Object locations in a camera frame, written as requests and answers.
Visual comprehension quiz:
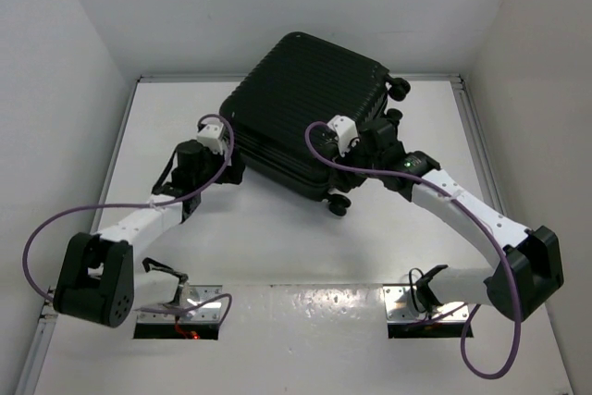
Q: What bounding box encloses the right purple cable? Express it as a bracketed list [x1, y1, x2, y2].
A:
[304, 121, 523, 378]

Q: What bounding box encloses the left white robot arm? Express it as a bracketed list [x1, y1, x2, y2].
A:
[53, 140, 245, 327]

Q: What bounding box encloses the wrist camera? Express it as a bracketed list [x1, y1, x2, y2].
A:
[327, 115, 359, 157]
[195, 123, 228, 155]

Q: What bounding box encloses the black hard-shell suitcase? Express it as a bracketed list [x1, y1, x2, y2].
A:
[219, 31, 411, 216]

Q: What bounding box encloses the purple cable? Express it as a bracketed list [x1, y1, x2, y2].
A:
[21, 113, 236, 322]
[304, 121, 523, 378]

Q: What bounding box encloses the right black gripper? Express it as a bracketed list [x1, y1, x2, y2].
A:
[327, 134, 383, 191]

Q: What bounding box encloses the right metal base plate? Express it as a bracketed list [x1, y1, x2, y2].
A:
[382, 284, 470, 326]

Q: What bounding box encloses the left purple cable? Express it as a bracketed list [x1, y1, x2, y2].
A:
[21, 113, 236, 322]

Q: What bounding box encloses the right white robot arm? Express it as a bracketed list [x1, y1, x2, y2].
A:
[315, 116, 564, 321]

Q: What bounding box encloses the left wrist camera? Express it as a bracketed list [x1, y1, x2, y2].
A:
[195, 123, 228, 155]

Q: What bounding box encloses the metal base plate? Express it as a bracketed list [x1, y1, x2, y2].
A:
[136, 285, 228, 325]
[382, 284, 470, 326]

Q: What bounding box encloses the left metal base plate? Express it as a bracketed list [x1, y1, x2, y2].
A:
[136, 285, 228, 325]

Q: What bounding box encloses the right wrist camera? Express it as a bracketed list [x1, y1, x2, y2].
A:
[327, 115, 359, 157]

